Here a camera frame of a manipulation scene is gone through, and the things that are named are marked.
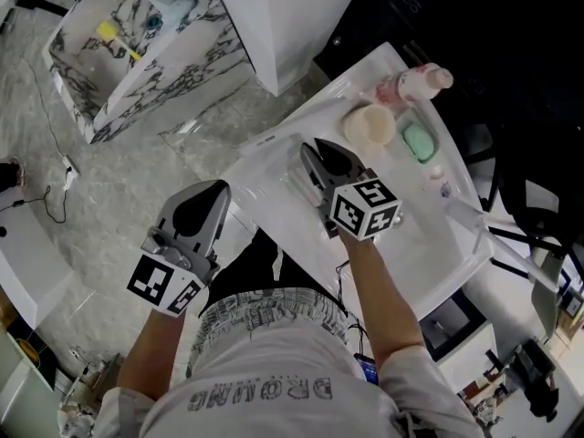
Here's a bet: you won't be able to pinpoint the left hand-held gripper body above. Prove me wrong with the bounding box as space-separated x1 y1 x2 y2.
126 219 221 319

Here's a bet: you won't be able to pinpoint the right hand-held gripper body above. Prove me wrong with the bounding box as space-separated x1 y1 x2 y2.
313 166 405 242

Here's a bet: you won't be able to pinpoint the person's left forearm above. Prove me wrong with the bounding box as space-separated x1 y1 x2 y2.
117 308 188 401

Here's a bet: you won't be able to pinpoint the person's right forearm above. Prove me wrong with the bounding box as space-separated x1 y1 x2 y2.
339 233 428 376

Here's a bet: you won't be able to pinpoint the cream cup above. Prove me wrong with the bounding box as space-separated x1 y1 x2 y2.
341 102 397 148

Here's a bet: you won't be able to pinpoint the person's black shorts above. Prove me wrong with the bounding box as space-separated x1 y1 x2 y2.
203 228 348 314

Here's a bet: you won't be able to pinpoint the white washbasin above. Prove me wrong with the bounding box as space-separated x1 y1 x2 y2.
218 41 496 321

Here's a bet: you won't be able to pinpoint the green soap bar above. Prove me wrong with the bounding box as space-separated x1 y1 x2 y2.
401 123 435 162

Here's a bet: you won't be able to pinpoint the clear soap dish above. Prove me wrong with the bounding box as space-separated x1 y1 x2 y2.
394 107 442 166

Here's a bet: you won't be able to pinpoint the pink bottle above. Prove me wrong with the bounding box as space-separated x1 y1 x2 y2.
374 61 455 109

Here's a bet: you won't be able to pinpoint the person's white printed t-shirt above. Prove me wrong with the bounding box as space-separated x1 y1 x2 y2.
93 287 485 438

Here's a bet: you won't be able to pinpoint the marble pattern sink cabinet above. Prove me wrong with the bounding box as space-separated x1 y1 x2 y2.
43 0 256 145

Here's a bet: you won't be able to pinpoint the white platform block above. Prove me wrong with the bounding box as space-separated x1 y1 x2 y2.
0 207 75 331

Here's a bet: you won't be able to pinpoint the white column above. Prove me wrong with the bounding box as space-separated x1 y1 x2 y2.
203 0 370 96

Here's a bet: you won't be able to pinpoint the blue screen phone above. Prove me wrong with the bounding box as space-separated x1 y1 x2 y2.
353 352 381 387

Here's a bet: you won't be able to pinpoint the white curved faucet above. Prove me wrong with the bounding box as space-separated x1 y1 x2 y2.
444 196 560 296

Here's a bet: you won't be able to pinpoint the white washbasin unit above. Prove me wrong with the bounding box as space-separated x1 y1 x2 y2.
433 324 516 396

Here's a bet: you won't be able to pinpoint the black office chair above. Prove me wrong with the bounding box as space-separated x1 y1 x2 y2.
460 84 584 264

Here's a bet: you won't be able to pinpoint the dark tall cabinet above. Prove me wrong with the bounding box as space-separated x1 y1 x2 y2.
314 0 584 122

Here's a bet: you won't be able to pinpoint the black faucet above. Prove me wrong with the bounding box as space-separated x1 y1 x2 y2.
484 349 507 382

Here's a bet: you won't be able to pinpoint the grey shell chair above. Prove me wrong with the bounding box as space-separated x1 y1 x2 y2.
528 244 569 337

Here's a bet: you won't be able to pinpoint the yellow sponge brush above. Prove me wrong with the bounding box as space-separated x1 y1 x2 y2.
95 20 143 62

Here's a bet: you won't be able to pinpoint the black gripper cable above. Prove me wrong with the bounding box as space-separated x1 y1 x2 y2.
335 260 370 358

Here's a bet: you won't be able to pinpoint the black metal frame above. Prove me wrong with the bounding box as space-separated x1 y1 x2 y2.
419 289 487 362

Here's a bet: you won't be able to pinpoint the black charger cable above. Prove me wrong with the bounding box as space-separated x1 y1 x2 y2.
0 184 69 225

